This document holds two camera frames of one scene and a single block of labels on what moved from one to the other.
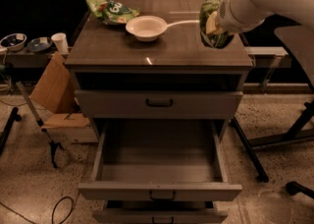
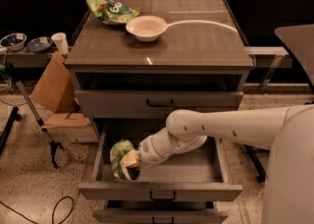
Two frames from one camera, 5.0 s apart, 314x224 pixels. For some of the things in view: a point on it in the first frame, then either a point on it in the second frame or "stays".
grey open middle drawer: [159, 159] stays
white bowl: [146, 28] stays
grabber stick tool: [54, 145] stays
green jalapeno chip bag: [216, 39] → [117, 152]
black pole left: [14, 117] stays
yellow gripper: [233, 14] → [147, 153]
